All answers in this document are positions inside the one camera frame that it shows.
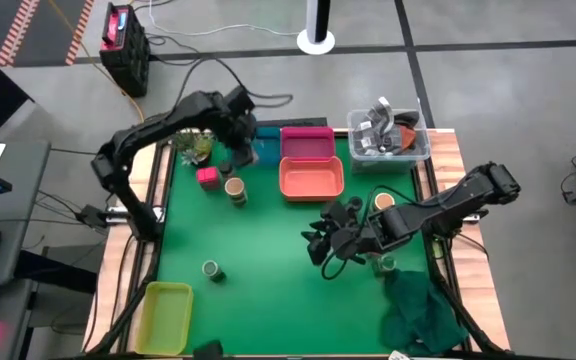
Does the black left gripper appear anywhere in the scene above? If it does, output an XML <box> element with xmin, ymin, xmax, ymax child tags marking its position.
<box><xmin>225</xmin><ymin>112</ymin><xmax>260</xmax><ymax>168</ymax></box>

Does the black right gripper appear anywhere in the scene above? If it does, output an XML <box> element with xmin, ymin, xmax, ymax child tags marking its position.
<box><xmin>301</xmin><ymin>209</ymin><xmax>384</xmax><ymax>267</ymax></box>

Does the brown-lid spice jar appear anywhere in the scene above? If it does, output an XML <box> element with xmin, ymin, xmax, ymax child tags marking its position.
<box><xmin>224</xmin><ymin>176</ymin><xmax>249</xmax><ymax>208</ymax></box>

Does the small pink block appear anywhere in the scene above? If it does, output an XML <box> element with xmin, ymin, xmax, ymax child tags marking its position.
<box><xmin>196</xmin><ymin>166</ymin><xmax>222</xmax><ymax>192</ymax></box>

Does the green herb spice jar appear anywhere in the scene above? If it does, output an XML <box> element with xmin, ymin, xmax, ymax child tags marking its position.
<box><xmin>372</xmin><ymin>253</ymin><xmax>399</xmax><ymax>279</ymax></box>
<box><xmin>201</xmin><ymin>259</ymin><xmax>227</xmax><ymax>284</ymax></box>

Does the teal plastic bin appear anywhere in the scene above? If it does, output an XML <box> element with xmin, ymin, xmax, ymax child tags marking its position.
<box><xmin>253</xmin><ymin>125</ymin><xmax>283</xmax><ymax>167</ymax></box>

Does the succulent plant in black pot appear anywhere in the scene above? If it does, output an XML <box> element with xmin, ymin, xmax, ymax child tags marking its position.
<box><xmin>173</xmin><ymin>128</ymin><xmax>217</xmax><ymax>169</ymax></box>

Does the black power strip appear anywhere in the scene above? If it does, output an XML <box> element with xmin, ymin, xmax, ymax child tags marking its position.
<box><xmin>255</xmin><ymin>117</ymin><xmax>328</xmax><ymax>129</ymax></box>

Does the magenta plastic bin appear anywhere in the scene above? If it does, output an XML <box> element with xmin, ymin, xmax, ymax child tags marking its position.
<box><xmin>280</xmin><ymin>126</ymin><xmax>337</xmax><ymax>160</ymax></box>

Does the orange plastic bin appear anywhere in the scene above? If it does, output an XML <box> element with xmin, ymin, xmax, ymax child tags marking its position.
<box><xmin>278</xmin><ymin>155</ymin><xmax>346</xmax><ymax>203</ymax></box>

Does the green table mat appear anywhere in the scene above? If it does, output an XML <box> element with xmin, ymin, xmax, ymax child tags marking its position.
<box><xmin>156</xmin><ymin>137</ymin><xmax>437</xmax><ymax>356</ymax></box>

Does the clear plastic storage box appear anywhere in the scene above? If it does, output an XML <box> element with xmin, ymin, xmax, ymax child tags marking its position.
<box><xmin>346</xmin><ymin>107</ymin><xmax>432</xmax><ymax>175</ymax></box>

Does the dark green cloth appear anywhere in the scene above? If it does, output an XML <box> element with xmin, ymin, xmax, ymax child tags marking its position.
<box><xmin>378</xmin><ymin>268</ymin><xmax>471</xmax><ymax>356</ymax></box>

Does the orange cloth piece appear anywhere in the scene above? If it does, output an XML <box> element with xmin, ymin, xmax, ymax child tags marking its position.
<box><xmin>396</xmin><ymin>124</ymin><xmax>419</xmax><ymax>151</ymax></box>

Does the black and red toolbox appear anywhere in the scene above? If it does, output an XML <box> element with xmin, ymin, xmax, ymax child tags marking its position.
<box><xmin>98</xmin><ymin>2</ymin><xmax>152</xmax><ymax>99</ymax></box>

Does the black adapter box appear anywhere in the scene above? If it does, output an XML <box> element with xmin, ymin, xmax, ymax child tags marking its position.
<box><xmin>75</xmin><ymin>203</ymin><xmax>119</xmax><ymax>227</ymax></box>

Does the yellow-green plastic bin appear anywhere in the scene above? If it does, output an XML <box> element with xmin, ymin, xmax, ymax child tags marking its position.
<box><xmin>134</xmin><ymin>281</ymin><xmax>195</xmax><ymax>356</ymax></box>

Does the grey desk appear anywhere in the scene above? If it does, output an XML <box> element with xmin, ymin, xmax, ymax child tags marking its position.
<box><xmin>0</xmin><ymin>141</ymin><xmax>52</xmax><ymax>360</ymax></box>

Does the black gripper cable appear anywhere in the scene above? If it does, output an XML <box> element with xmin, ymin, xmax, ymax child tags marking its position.
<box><xmin>320</xmin><ymin>252</ymin><xmax>352</xmax><ymax>281</ymax></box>

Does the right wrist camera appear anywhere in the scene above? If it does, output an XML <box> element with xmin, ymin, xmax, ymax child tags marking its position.
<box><xmin>320</xmin><ymin>196</ymin><xmax>365</xmax><ymax>226</ymax></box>

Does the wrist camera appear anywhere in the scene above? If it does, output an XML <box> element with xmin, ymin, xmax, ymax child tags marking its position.
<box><xmin>320</xmin><ymin>196</ymin><xmax>365</xmax><ymax>226</ymax></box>
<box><xmin>226</xmin><ymin>85</ymin><xmax>257</xmax><ymax>115</ymax></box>

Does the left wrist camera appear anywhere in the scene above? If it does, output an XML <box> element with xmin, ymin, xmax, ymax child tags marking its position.
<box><xmin>226</xmin><ymin>85</ymin><xmax>257</xmax><ymax>115</ymax></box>

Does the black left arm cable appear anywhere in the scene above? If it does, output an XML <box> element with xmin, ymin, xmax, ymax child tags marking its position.
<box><xmin>170</xmin><ymin>55</ymin><xmax>295</xmax><ymax>126</ymax></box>

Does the orange floor cable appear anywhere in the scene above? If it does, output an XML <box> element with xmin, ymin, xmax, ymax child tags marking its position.
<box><xmin>47</xmin><ymin>0</ymin><xmax>147</xmax><ymax>124</ymax></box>

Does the white floor cable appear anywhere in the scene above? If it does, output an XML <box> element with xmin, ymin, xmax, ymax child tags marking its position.
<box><xmin>145</xmin><ymin>0</ymin><xmax>302</xmax><ymax>39</ymax></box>

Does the white pedestal fan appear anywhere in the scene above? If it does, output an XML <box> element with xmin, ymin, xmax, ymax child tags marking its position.
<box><xmin>296</xmin><ymin>0</ymin><xmax>337</xmax><ymax>56</ymax></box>

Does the black floor cable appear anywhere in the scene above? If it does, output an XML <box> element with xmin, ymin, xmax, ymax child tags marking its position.
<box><xmin>145</xmin><ymin>32</ymin><xmax>202</xmax><ymax>66</ymax></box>

